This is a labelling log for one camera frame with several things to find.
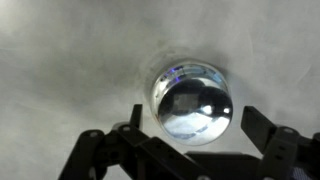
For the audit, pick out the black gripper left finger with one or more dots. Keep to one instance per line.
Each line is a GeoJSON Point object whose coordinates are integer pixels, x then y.
{"type": "Point", "coordinates": [133, 153]}

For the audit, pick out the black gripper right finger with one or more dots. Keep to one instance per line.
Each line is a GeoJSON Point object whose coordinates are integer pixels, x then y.
{"type": "Point", "coordinates": [283, 153]}

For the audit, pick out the clear glass jar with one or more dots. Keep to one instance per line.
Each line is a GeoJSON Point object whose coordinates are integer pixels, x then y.
{"type": "Point", "coordinates": [195, 113]}

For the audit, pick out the silver candle tin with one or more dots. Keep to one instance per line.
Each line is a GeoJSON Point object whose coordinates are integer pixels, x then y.
{"type": "Point", "coordinates": [186, 70]}

